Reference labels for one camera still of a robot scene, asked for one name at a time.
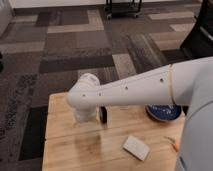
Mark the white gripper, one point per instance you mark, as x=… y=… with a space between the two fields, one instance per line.
x=85 y=115

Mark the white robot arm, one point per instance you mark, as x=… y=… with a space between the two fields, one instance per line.
x=188 y=83

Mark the white sponge block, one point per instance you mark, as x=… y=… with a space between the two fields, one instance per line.
x=136 y=147

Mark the blue ceramic bowl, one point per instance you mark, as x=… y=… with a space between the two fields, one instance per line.
x=163 y=113

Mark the orange carrot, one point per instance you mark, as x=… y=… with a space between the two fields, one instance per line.
x=175 y=144

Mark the black wheeled cart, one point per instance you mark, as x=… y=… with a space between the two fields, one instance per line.
x=122 y=9

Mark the black office chair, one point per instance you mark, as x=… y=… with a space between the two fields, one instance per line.
x=199 y=42

